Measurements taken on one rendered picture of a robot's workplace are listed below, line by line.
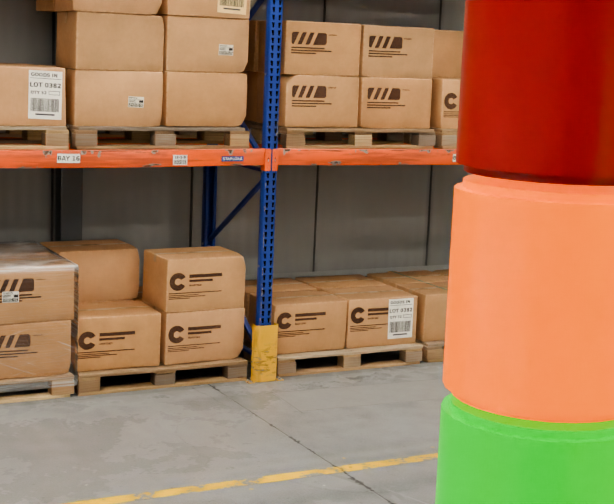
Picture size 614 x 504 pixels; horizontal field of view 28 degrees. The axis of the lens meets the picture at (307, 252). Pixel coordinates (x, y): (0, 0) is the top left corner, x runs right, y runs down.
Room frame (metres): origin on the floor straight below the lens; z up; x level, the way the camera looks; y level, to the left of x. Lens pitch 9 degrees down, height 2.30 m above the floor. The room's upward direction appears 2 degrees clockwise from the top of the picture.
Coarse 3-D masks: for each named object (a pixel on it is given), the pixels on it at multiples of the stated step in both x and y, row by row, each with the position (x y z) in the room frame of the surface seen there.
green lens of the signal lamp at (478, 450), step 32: (448, 416) 0.30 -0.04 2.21; (480, 416) 0.29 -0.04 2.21; (448, 448) 0.29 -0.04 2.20; (480, 448) 0.28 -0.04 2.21; (512, 448) 0.28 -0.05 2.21; (544, 448) 0.28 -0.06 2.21; (576, 448) 0.28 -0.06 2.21; (608, 448) 0.28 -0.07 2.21; (448, 480) 0.29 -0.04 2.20; (480, 480) 0.28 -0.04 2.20; (512, 480) 0.28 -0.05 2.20; (544, 480) 0.28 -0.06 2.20; (576, 480) 0.28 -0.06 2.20; (608, 480) 0.28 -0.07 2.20
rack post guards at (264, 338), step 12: (276, 324) 8.46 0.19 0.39; (252, 336) 8.41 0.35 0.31; (264, 336) 8.37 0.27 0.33; (276, 336) 8.42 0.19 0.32; (252, 348) 8.40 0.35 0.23; (264, 348) 8.37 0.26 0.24; (276, 348) 8.43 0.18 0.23; (252, 360) 8.40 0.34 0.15; (264, 360) 8.37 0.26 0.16; (276, 360) 8.44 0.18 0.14; (252, 372) 8.39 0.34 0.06; (264, 372) 8.38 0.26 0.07
